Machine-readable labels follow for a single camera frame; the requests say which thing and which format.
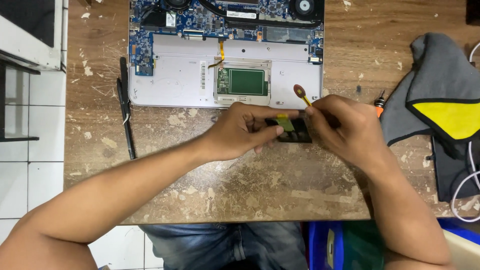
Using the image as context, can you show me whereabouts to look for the black pry tool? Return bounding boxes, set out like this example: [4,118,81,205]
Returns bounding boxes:
[119,56,130,114]
[116,77,137,160]

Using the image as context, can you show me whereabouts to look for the yellow strip with brown disc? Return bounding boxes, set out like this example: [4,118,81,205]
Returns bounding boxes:
[293,84,313,107]

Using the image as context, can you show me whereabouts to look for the orange handled screwdriver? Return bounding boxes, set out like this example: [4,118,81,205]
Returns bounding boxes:
[374,89,386,118]

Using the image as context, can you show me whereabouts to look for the blue plastic container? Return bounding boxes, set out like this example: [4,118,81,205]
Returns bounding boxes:
[307,218,480,270]

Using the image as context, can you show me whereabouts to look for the orange flex ribbon cable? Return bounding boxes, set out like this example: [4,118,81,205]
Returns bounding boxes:
[208,39,226,69]

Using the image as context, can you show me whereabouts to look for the dark object at table edge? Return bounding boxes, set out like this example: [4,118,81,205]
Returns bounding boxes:
[466,0,480,26]

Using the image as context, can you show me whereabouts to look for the person's left hand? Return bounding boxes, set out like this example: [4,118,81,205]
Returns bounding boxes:
[202,101,301,163]

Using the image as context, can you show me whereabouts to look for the cream plastic item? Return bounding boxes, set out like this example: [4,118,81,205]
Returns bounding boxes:
[442,229,480,270]

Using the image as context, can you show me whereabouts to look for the white cabinet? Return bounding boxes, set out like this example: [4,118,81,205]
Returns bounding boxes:
[0,0,69,73]

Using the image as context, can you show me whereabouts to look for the small black component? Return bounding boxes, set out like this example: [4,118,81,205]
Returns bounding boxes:
[264,118,313,143]

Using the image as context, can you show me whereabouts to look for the blue laptop motherboard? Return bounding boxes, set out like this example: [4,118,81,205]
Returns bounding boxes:
[129,0,325,77]

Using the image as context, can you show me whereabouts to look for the person's right hand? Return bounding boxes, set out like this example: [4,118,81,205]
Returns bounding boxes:
[305,94,394,176]

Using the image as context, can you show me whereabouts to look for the grey and yellow cloth bag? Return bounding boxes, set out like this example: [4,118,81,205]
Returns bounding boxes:
[380,32,480,148]

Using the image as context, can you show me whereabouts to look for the person's blue jeans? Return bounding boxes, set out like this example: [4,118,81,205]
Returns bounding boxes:
[139,222,309,270]

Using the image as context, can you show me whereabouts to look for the opened silver laptop base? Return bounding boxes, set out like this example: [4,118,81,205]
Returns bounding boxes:
[128,0,325,110]

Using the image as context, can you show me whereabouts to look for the black round cooling fan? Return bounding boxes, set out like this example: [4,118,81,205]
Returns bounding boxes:
[293,0,316,16]
[164,0,191,10]

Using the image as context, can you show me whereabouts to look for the white cable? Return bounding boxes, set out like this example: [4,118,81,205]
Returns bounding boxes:
[451,42,480,223]

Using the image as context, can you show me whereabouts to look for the green touchpad module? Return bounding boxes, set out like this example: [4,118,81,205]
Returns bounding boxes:
[213,57,273,107]

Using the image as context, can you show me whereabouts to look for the yellow green tape piece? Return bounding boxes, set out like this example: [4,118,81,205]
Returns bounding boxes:
[275,113,296,132]

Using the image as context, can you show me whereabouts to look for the black flat pouch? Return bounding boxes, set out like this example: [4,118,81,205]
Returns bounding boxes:
[430,136,480,203]

